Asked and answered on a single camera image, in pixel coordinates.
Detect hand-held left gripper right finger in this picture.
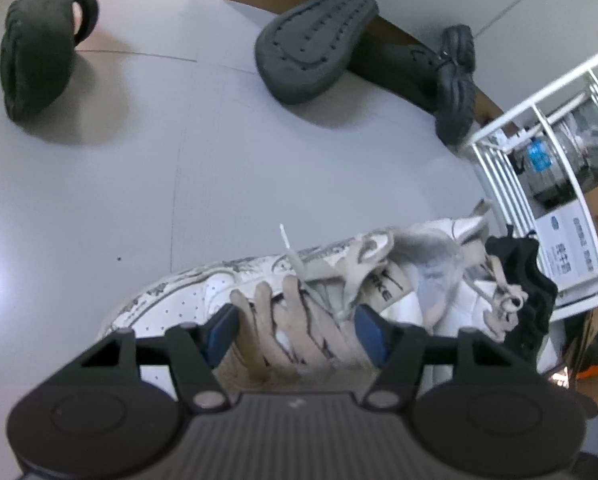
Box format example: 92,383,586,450
354,304,534,411

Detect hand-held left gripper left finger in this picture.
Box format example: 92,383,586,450
74,305,240,411

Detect white sneaker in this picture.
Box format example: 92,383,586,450
99,217,460,396
419,199,530,386

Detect white metal shoe rack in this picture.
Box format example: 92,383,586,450
461,40,598,323

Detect grey buckle clog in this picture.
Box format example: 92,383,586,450
351,24,477,146
255,0,380,106

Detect black chunky clog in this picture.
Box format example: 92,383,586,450
0,0,100,121

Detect black shoe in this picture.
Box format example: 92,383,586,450
484,225,560,366

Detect white printed box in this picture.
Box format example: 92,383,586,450
534,200,598,306

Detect plastic-wrapped water bottles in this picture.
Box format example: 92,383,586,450
514,105,598,211

